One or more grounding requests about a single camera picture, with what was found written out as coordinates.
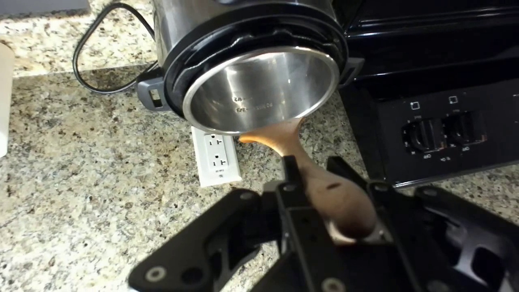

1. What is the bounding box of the wooden spoon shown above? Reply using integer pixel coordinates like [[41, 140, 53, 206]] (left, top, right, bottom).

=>
[[238, 117, 378, 245]]

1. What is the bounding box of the white wall socket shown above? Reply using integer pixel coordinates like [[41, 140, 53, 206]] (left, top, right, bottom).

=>
[[191, 126, 243, 188]]

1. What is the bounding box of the black stove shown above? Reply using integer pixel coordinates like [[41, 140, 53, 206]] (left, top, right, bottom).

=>
[[332, 0, 519, 189]]

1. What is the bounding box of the black cable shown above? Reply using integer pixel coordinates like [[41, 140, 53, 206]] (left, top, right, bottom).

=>
[[72, 2, 163, 95]]

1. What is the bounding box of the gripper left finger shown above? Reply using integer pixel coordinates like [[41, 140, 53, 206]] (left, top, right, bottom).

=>
[[128, 155, 325, 292]]

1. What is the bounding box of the black stove knob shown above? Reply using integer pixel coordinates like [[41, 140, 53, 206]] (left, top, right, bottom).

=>
[[401, 118, 443, 155], [444, 111, 488, 147]]

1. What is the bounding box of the white container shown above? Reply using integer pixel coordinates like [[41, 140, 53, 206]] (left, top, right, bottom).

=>
[[0, 42, 15, 158]]

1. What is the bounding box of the steel inner pot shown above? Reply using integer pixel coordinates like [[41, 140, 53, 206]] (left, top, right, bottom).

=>
[[182, 46, 340, 135]]

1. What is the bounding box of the stainless steel pressure cooker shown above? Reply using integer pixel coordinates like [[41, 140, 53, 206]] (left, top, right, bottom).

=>
[[137, 0, 365, 135]]

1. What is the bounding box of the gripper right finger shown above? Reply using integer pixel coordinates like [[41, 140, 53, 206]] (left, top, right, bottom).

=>
[[327, 157, 519, 292]]

